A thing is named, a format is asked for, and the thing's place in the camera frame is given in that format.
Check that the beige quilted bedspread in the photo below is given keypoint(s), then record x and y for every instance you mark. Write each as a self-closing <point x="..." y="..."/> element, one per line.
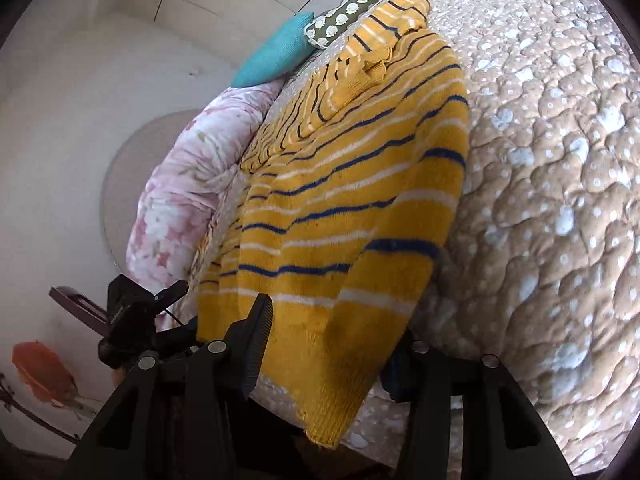
<point x="540" y="210"/>

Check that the orange flower wall decal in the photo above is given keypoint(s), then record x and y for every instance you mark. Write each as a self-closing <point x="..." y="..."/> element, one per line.
<point x="42" y="372"/>

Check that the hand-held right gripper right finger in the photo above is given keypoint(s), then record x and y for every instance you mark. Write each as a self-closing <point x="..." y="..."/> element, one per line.
<point x="400" y="375"/>

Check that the green patterned pillow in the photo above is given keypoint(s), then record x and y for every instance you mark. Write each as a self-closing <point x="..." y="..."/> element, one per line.
<point x="357" y="0"/>

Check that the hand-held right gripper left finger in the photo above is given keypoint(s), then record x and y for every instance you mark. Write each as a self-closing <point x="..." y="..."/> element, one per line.
<point x="254" y="340"/>

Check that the pink floral duvet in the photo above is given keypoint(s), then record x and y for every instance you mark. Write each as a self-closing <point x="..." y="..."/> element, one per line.
<point x="185" y="180"/>

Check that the teal pillow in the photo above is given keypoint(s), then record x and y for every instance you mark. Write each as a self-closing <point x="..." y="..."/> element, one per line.
<point x="272" y="50"/>

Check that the yellow striped knit sweater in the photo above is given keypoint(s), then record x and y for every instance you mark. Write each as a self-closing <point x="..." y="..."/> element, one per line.
<point x="350" y="200"/>

